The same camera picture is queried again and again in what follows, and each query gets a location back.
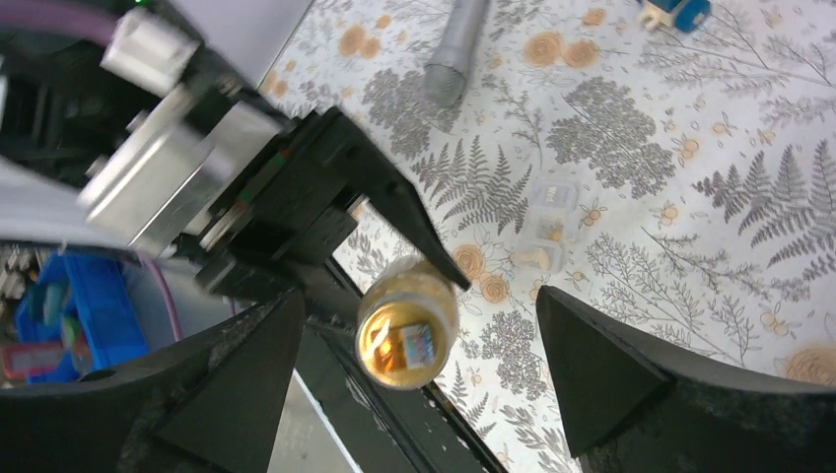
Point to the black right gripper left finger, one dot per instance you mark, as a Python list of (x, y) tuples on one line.
[(211, 402)]

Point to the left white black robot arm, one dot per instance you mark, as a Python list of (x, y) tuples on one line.
[(164, 144)]

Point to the grey handheld microphone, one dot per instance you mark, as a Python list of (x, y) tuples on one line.
[(446, 72)]

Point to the clear weekly pill organizer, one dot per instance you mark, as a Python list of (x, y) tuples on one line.
[(548, 228)]

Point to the blue plastic storage bin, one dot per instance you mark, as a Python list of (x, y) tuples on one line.
[(86, 308)]

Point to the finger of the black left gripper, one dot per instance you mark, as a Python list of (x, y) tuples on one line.
[(345, 150)]

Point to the floral patterned table mat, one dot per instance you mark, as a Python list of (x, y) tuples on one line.
[(705, 164)]

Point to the blue yellow toy block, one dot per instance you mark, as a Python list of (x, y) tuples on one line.
[(682, 15)]

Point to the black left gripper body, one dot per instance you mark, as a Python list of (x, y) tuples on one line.
[(279, 222)]

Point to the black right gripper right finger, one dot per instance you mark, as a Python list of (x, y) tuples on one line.
[(632, 402)]

